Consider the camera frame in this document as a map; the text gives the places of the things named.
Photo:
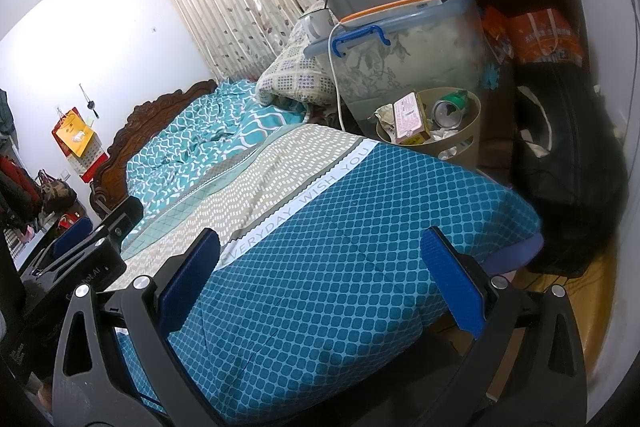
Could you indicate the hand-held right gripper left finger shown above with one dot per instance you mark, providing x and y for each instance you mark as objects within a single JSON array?
[{"x": 187, "y": 279}]

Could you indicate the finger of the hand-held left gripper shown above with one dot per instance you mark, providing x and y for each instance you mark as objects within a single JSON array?
[
  {"x": 125, "y": 217},
  {"x": 75, "y": 233}
]

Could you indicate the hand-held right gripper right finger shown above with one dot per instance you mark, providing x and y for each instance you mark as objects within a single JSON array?
[{"x": 455, "y": 282}]

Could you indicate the beige round bin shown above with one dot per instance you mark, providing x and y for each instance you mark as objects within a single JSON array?
[{"x": 460, "y": 147}]

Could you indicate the crushed green can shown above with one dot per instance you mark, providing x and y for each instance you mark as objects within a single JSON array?
[{"x": 447, "y": 112}]

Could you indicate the yellow cardboard box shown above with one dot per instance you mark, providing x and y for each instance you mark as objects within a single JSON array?
[{"x": 412, "y": 117}]

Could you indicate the white tissue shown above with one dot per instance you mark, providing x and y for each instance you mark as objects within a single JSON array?
[{"x": 385, "y": 117}]

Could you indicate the red gift box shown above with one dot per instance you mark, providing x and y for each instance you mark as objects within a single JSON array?
[{"x": 72, "y": 221}]

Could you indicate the brown patterned handbag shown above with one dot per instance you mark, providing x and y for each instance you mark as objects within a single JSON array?
[{"x": 55, "y": 192}]

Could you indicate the purple bed sheet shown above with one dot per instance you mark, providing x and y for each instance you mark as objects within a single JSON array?
[{"x": 515, "y": 252}]

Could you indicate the carved wooden headboard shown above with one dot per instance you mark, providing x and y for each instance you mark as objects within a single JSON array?
[{"x": 150, "y": 112}]

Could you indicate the teal white patterned duvet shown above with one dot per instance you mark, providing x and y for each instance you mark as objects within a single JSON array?
[{"x": 200, "y": 137}]

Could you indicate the blue beige patterned bedspread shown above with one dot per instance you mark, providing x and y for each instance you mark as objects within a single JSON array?
[{"x": 350, "y": 232}]

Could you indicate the large black bag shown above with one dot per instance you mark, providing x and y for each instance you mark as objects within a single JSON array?
[{"x": 575, "y": 187}]

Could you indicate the blue snowflake sticker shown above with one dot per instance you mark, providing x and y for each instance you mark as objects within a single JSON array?
[{"x": 491, "y": 77}]

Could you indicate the patterned pillow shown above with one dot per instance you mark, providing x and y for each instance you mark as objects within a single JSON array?
[{"x": 295, "y": 82}]

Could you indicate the orange snack packet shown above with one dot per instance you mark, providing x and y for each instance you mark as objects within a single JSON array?
[{"x": 497, "y": 32}]

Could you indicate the orange shopping bag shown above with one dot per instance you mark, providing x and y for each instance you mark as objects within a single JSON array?
[{"x": 547, "y": 37}]

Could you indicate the white mug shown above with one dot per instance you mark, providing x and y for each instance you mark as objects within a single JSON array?
[{"x": 317, "y": 24}]

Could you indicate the red yellow wall calendar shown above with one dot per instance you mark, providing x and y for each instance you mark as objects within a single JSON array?
[{"x": 72, "y": 132}]

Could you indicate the hanging wall ornament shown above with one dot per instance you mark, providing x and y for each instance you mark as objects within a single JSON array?
[{"x": 91, "y": 104}]

